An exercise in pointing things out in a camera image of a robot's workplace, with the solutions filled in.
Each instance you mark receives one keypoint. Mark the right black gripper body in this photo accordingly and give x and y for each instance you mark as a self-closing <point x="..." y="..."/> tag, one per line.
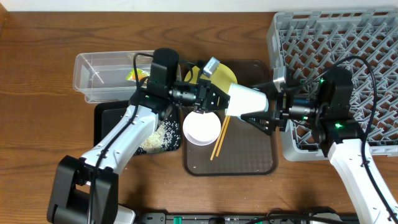
<point x="278" y="113"/>

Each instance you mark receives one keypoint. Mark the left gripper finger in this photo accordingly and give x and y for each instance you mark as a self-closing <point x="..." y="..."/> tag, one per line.
<point x="218" y="94"/>
<point x="221" y="106"/>

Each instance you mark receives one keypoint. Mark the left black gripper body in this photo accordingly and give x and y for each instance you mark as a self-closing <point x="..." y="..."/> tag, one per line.
<point x="203" y="98"/>

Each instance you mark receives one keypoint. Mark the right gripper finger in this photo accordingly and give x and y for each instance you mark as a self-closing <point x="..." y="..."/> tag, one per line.
<point x="268" y="88"/>
<point x="263" y="121"/>

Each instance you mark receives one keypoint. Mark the white green cup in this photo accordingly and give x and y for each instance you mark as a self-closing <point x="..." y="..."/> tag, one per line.
<point x="245" y="100"/>

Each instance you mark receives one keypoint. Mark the white rice bowl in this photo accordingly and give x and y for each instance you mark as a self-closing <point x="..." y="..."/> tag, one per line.
<point x="201" y="129"/>

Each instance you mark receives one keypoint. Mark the green snack wrapper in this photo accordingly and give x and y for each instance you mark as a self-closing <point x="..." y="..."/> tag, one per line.
<point x="140" y="74"/>

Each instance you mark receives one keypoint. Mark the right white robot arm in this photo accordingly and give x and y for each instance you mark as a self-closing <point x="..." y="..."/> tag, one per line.
<point x="339" y="136"/>

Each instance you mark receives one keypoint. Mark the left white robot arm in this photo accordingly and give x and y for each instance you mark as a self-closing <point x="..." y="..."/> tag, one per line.
<point x="85" y="190"/>

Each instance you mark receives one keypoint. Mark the grey dishwasher rack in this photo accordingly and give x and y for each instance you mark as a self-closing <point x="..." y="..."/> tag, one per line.
<point x="365" y="41"/>

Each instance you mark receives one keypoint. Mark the black waste tray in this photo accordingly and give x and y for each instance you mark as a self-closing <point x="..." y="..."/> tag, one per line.
<point x="107" y="115"/>

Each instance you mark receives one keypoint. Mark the right wooden chopstick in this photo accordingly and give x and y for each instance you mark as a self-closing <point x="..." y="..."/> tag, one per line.
<point x="223" y="133"/>

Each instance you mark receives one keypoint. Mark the yellow plate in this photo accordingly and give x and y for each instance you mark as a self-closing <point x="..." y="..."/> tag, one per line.
<point x="223" y="77"/>

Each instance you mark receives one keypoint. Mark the brown serving tray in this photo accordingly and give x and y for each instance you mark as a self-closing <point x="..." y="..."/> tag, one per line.
<point x="245" y="149"/>

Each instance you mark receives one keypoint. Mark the cooked rice pile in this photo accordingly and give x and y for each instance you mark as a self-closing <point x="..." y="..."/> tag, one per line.
<point x="166" y="138"/>

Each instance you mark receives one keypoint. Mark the clear plastic bin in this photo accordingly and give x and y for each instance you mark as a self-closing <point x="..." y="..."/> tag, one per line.
<point x="101" y="76"/>

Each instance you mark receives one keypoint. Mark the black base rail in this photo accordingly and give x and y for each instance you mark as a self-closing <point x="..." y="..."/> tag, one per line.
<point x="165" y="217"/>

